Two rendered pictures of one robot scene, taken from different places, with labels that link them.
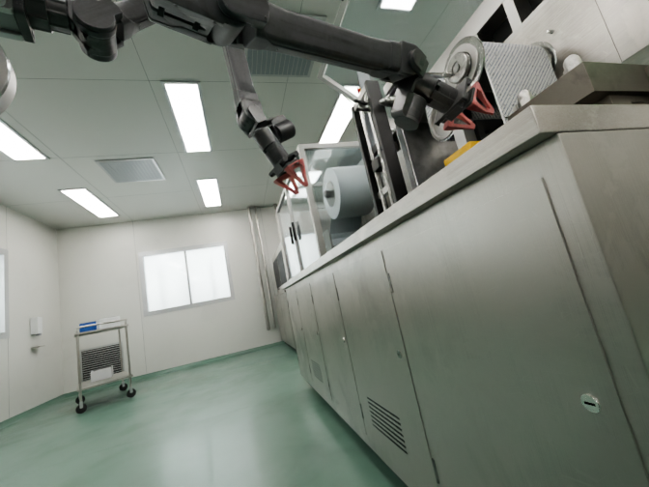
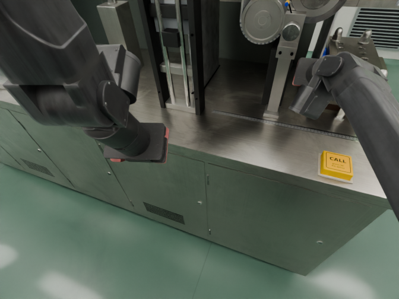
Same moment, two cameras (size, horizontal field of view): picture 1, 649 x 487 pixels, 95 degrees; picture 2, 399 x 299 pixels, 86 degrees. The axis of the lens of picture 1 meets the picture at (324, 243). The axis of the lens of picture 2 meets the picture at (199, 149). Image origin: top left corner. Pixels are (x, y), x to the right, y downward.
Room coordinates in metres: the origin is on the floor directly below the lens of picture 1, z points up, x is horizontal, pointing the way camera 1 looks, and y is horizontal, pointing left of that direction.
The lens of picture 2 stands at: (0.56, 0.20, 1.38)
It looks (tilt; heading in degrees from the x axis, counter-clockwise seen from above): 47 degrees down; 312
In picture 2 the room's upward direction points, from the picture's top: 4 degrees counter-clockwise
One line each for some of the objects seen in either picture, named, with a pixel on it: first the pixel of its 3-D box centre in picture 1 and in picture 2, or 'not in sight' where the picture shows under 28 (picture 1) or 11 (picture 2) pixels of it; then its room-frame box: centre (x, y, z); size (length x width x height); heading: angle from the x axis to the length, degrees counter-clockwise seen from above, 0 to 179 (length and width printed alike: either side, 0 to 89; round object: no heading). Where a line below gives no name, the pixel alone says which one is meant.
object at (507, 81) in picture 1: (530, 97); (323, 34); (0.72, -0.60, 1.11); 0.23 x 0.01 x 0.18; 107
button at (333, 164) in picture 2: (472, 156); (335, 165); (0.52, -0.30, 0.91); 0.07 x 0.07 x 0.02; 17
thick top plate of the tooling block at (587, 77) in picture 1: (610, 104); (349, 67); (0.62, -0.68, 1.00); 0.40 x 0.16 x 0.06; 107
